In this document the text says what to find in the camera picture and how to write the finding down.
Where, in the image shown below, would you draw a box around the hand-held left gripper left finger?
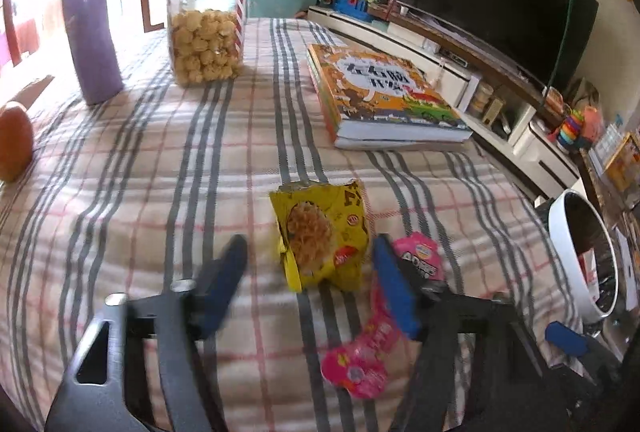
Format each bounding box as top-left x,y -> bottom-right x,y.
45,233 -> 249,432

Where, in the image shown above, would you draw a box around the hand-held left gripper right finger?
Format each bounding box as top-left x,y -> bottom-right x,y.
371,233 -> 576,432

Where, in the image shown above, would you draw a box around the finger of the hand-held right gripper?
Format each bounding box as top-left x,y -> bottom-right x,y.
544,320 -> 632,400

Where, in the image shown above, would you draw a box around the pink snack packet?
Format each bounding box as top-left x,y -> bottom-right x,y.
391,233 -> 447,284

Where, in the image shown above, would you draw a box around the white round trash bin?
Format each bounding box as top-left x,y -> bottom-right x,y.
547,188 -> 629,326

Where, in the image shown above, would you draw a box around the yellow snack packet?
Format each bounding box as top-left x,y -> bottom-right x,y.
269,179 -> 372,294

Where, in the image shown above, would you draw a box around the pink candy wrapper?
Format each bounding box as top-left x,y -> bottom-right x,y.
320,272 -> 407,401

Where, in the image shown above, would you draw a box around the plaid tablecloth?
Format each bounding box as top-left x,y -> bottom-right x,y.
0,14 -> 586,432

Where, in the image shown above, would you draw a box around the colourful picture book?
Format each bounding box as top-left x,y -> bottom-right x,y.
306,43 -> 474,150

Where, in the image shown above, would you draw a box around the wooden toy block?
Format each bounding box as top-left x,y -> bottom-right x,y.
482,97 -> 507,129

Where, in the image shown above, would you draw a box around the small stacked jars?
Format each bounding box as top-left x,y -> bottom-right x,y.
471,82 -> 494,114

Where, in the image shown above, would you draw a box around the white TV stand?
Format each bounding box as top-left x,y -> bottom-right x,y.
306,4 -> 592,200

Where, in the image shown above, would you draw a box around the orange fruit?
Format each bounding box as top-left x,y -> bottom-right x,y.
0,103 -> 35,184

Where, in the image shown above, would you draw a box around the clear popcorn jar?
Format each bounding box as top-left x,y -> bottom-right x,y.
165,0 -> 249,88

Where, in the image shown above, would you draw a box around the blue toy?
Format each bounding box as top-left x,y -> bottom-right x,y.
334,0 -> 374,16

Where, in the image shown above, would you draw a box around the purple bottle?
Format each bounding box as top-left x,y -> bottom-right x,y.
60,0 -> 125,106

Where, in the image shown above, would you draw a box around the rainbow stacking ring toy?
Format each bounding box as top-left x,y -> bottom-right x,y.
556,108 -> 587,149

